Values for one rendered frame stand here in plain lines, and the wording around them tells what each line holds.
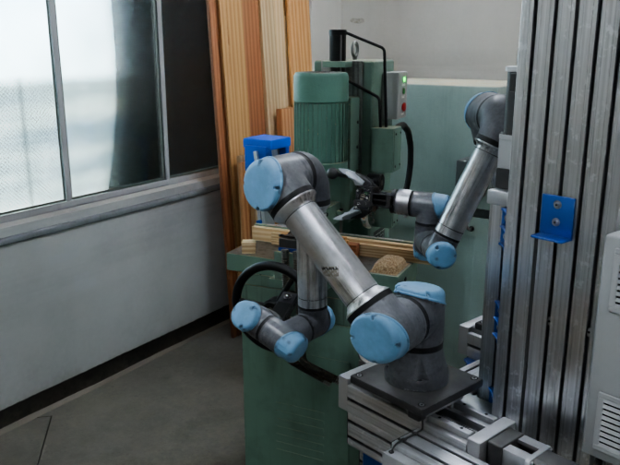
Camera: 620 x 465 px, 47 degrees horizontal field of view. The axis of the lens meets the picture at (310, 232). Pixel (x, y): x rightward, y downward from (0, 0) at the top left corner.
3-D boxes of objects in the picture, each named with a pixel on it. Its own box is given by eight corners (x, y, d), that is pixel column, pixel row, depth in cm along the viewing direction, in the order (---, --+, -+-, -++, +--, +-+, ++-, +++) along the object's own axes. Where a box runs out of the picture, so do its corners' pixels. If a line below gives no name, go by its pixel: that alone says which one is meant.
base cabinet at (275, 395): (244, 491, 260) (238, 308, 242) (310, 417, 311) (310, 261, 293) (359, 525, 242) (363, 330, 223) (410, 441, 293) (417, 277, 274)
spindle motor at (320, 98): (284, 171, 231) (283, 72, 223) (307, 162, 246) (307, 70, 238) (335, 174, 224) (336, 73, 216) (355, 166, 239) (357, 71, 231)
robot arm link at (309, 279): (304, 144, 181) (308, 326, 193) (277, 149, 172) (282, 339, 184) (342, 148, 174) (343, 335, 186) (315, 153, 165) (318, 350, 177)
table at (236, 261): (210, 278, 232) (209, 260, 231) (256, 253, 259) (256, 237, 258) (387, 305, 208) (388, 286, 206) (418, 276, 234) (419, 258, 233)
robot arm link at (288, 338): (321, 328, 176) (288, 305, 181) (293, 344, 167) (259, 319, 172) (313, 354, 179) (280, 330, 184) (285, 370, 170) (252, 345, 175)
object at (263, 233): (252, 240, 254) (251, 226, 253) (255, 238, 256) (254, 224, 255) (414, 261, 230) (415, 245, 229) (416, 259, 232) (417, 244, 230)
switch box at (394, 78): (380, 118, 251) (382, 72, 247) (389, 116, 259) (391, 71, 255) (398, 119, 248) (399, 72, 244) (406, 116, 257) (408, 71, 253)
